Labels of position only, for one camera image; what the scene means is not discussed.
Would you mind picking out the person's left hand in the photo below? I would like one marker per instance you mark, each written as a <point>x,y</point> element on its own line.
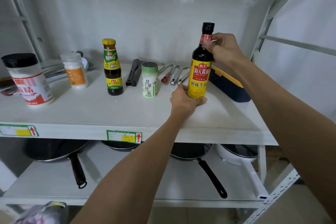
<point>182,104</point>

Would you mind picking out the person's right hand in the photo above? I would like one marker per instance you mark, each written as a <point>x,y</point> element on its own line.
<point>227,49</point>

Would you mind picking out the person's left thumb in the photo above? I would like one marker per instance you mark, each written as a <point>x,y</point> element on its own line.
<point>200,101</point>

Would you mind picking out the person's right thumb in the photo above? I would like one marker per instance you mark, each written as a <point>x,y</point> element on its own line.
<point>208,45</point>

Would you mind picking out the dark soy sauce bottle yellow label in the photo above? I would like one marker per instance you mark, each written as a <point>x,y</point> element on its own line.
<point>199,76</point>

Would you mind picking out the person's right forearm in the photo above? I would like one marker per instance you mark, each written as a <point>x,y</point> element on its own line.
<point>288,126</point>

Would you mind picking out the person's left forearm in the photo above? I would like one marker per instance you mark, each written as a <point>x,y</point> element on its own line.
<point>136,168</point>

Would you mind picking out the metal utensil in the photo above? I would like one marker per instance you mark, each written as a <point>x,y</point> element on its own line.
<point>175,76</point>
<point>161,68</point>
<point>183,78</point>

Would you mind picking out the navy box yellow lid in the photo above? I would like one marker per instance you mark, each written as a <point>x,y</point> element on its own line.
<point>227,86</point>

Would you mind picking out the white green salt shaker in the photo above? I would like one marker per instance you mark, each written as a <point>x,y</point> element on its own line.
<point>150,80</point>

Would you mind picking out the black tongs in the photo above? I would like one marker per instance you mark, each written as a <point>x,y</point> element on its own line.
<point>133,73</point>

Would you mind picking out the green shelf label red arrow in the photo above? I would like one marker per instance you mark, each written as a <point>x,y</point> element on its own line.
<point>18,130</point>
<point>123,136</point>

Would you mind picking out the dark sauce bottle yellow cap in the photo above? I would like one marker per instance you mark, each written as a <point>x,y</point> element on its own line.
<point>112,69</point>

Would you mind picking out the white round ladle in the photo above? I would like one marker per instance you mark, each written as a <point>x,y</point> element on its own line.
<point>84,62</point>

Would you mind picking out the white metal shelf rack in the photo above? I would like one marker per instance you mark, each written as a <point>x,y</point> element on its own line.
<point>78,116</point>

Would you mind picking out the white jar orange label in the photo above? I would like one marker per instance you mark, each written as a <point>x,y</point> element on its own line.
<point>74,74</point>

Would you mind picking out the metal spatulas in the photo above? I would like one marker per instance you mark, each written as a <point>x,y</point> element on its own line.
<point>52,70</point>

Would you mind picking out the white seasoning jar black lid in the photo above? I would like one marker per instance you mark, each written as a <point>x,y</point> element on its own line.
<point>30,82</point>

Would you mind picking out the patterned plastic packet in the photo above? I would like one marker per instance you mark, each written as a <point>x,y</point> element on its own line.
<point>44,213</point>

